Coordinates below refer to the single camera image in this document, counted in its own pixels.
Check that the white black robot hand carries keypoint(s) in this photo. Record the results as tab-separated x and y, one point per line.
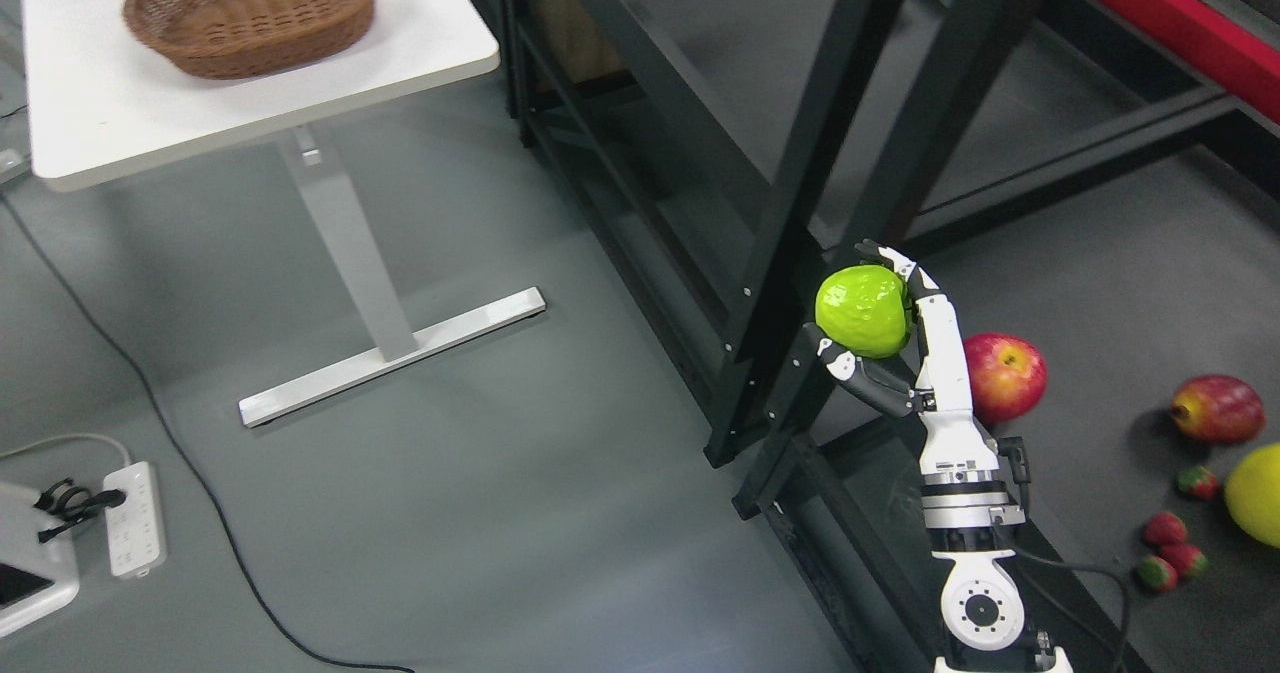
957	450

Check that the green apple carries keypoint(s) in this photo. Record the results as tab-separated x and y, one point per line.
865	309

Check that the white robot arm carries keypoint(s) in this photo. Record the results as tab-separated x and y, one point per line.
981	607

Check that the red apple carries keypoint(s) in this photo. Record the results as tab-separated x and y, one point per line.
1007	376

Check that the black metal shelf rack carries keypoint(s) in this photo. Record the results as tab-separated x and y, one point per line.
1066	179

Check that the strawberry middle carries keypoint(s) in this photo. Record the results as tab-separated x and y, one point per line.
1164	529

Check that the strawberry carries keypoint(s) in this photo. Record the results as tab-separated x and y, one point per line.
1198	482
1156	574
1164	529
1187	560

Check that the red shelf beam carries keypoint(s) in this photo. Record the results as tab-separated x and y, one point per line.
1212	44

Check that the cardboard box behind shelf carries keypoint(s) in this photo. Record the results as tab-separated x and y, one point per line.
577	43

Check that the strawberry upper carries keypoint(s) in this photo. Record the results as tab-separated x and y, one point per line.
1198	482

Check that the red mango fruit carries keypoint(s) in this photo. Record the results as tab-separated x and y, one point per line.
1217	409

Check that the strawberry lower left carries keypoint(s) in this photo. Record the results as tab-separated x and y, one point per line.
1156	574

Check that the strawberry lower right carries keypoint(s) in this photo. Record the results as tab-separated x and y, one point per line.
1187	560

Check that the yellow lemon fruit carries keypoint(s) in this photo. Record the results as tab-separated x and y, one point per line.
1252	495

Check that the brown wicker basket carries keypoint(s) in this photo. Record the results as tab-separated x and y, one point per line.
240	39

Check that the white power strip near machine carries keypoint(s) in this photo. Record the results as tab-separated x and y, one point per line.
135	528

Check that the white floor machine base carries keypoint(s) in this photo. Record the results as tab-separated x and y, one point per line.
37	578

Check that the white pedestal table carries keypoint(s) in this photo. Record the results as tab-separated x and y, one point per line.
102	106

